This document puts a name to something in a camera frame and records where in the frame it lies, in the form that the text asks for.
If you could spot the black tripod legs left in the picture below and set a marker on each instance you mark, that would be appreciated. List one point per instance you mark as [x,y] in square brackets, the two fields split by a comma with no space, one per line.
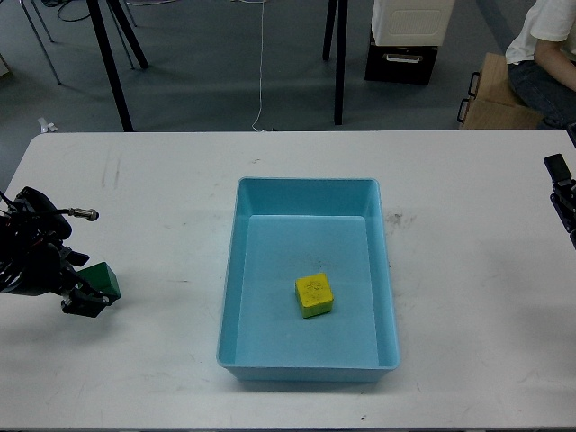
[124,23]

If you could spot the black tripod legs center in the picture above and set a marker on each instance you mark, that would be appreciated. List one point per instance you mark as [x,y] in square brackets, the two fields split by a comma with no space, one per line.
[336,28]

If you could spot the black tripod legs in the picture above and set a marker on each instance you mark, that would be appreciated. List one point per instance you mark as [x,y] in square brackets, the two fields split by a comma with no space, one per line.
[124,23]
[336,28]

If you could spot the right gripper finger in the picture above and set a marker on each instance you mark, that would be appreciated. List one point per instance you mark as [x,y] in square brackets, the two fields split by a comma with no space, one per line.
[563,195]

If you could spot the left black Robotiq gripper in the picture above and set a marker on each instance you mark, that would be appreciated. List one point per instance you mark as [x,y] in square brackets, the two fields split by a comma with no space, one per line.
[38,272]

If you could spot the green wooden block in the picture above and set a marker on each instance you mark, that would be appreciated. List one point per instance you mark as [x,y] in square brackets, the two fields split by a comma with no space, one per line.
[102,278]

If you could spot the dark crate with handle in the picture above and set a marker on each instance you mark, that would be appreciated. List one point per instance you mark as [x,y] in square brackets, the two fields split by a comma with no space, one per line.
[403,65]

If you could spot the grey metal chair legs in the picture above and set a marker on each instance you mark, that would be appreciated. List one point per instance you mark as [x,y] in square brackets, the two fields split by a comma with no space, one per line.
[35,18]

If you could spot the white plastic appliance box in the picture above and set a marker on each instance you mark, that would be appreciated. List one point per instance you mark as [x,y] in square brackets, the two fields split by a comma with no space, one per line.
[407,23]

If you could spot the seated person in white shirt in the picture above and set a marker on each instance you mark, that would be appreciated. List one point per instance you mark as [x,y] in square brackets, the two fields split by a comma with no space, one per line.
[541,63]

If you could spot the light blue plastic bin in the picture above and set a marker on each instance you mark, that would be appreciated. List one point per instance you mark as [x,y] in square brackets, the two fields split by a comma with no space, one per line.
[285,229]

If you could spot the yellow wooden block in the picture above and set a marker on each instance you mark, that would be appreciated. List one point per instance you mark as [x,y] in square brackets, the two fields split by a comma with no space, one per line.
[314,295]

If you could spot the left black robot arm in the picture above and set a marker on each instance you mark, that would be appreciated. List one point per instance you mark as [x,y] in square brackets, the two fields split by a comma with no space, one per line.
[31,220]

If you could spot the cardboard box with handles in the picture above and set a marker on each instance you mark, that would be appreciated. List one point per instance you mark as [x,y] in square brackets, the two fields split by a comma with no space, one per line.
[491,104]

